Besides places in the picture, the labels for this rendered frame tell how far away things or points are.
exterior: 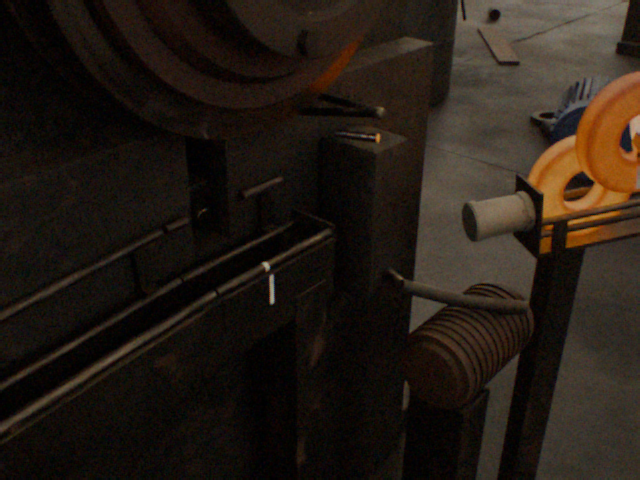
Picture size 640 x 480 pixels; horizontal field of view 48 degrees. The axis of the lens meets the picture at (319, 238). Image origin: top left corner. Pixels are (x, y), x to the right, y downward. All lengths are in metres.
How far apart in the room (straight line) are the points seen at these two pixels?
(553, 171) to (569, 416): 0.84
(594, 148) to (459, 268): 1.33
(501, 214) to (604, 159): 0.17
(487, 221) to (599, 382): 0.93
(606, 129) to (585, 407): 0.98
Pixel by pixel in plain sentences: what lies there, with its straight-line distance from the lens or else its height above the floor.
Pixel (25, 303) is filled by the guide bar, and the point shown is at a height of 0.75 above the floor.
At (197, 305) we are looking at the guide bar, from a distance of 0.80.
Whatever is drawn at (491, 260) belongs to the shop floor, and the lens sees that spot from 2.34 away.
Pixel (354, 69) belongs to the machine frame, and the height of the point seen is 0.87.
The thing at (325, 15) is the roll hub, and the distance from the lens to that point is 0.69.
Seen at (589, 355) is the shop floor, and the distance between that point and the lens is 2.01.
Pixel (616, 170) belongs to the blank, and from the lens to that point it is 1.02.
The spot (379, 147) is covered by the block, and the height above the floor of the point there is 0.80.
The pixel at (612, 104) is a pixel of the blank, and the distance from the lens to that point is 0.97.
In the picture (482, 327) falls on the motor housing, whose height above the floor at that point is 0.52.
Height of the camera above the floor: 1.16
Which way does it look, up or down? 29 degrees down
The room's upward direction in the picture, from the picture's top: 1 degrees clockwise
